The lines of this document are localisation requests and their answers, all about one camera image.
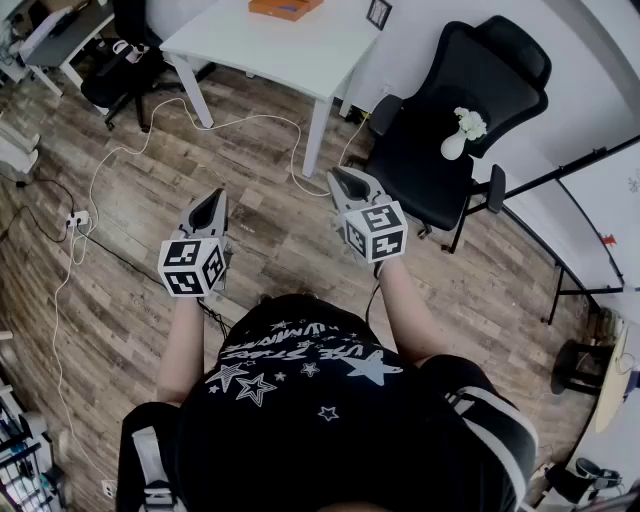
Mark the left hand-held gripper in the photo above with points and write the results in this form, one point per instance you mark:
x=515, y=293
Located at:
x=192, y=265

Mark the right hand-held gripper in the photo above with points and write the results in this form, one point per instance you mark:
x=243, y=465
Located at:
x=375, y=230

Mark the orange wooden box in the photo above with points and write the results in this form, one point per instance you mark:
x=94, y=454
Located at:
x=270, y=7

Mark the person's left forearm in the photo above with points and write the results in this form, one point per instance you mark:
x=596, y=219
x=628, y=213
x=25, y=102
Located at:
x=180, y=350

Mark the person's right forearm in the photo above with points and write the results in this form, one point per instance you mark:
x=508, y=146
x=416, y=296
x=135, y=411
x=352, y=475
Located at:
x=405, y=310

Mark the grey plastic bin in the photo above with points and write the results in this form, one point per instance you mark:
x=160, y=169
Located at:
x=42, y=32

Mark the black high-back office chair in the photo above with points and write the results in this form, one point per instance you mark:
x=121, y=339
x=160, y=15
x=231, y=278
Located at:
x=415, y=170

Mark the white vase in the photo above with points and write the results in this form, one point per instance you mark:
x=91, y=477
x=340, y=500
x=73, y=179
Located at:
x=451, y=146

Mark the white power strip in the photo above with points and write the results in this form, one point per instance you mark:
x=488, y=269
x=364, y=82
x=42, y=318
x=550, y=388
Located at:
x=79, y=218

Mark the white flower bunch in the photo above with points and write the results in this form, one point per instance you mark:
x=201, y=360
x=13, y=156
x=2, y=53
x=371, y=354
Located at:
x=472, y=124

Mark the black star-print t-shirt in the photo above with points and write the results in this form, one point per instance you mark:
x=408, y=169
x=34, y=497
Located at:
x=300, y=425

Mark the black swivel chair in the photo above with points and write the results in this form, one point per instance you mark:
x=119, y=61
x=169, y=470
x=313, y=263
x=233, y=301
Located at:
x=120, y=80

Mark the white table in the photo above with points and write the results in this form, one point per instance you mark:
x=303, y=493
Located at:
x=280, y=50

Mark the white headset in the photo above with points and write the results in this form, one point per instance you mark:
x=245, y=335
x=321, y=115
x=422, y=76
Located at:
x=131, y=52

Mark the black stool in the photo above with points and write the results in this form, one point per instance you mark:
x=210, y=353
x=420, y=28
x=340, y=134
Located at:
x=567, y=365

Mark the white plug adapter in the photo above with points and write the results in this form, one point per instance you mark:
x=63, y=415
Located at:
x=108, y=488

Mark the metal shelf rack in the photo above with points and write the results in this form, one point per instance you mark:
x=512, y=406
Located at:
x=20, y=450

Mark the grey desk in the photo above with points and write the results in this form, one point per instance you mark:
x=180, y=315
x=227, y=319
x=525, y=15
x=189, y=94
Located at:
x=75, y=35

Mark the round pale wooden table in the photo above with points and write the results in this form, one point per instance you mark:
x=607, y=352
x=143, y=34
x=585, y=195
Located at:
x=612, y=390

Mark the black headphones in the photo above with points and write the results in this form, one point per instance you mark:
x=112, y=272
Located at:
x=587, y=470

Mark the black picture frame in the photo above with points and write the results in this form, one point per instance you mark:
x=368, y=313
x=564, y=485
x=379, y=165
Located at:
x=378, y=12

